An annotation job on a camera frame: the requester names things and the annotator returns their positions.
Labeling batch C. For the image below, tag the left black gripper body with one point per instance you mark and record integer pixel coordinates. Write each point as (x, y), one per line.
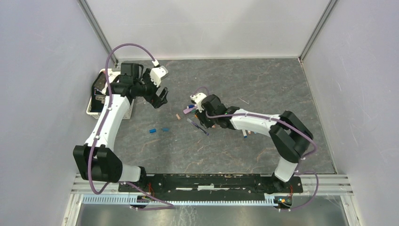
(147, 88)

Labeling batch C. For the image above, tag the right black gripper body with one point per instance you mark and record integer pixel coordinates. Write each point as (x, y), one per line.
(206, 121)

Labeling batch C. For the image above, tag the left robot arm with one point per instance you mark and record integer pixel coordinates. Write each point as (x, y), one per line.
(95, 159)

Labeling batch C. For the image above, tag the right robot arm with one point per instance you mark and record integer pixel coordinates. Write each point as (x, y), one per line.
(289, 135)

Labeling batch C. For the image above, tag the lilac highlighter pen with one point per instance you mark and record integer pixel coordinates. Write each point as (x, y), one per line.
(189, 109)

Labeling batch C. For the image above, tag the white plastic basket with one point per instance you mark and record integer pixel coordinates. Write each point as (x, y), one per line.
(113, 76)

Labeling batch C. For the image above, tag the black box in basket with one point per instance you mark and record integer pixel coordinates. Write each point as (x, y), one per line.
(97, 95)

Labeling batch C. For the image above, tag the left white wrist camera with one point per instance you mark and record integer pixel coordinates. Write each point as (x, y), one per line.
(157, 74)

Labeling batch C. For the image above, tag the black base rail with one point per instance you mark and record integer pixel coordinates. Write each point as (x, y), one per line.
(209, 195)

